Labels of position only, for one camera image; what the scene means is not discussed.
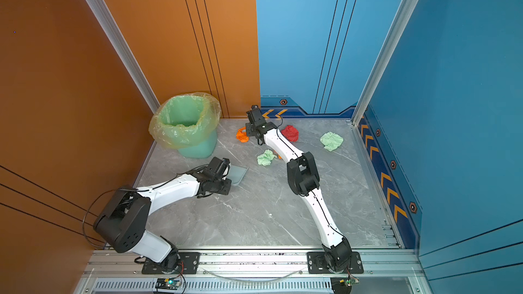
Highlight grey-blue dustpan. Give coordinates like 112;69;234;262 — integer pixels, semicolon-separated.
226;166;248;186

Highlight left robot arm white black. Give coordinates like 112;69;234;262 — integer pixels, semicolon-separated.
93;157;232;274

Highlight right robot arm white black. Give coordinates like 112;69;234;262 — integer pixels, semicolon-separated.
246;105;354;273

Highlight orange paper scrap far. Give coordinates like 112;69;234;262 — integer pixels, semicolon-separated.
236;127;249;143

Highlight green trash bin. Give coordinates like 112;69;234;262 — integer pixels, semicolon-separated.
178;130;217;159

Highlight light green paper scrap near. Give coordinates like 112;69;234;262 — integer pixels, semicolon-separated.
257;150;278;166

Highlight light green paper scrap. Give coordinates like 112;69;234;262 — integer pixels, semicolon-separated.
257;150;278;166
320;132;344;152

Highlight red paper scrap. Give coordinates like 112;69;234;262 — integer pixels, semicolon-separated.
281;125;299;142

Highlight yellow plastic bin liner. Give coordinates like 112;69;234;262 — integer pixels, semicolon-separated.
148;93;221;149

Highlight light green paper scrap far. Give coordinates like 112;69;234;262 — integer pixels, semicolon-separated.
320;132;344;152

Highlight left circuit board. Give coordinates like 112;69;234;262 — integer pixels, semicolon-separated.
155;278;184;293

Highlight circuit board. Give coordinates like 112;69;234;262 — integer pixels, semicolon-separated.
155;278;184;293
330;277;360;294

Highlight right circuit board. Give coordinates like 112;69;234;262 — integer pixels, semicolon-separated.
330;277;360;294

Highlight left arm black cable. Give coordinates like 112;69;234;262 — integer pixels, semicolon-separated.
81;163;209;250

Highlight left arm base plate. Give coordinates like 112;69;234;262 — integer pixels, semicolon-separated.
142;252;201;275

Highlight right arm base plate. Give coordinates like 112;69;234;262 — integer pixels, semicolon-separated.
306;251;364;274

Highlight aluminium mounting rail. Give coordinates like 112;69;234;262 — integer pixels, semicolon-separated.
75;247;432;293

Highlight right aluminium corner post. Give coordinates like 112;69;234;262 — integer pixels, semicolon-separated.
351;0;419;127

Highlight aluminium corner post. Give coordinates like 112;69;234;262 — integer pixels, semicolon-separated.
85;0;160;112
351;0;419;127

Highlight left aluminium corner post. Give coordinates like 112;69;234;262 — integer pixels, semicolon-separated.
85;0;160;112

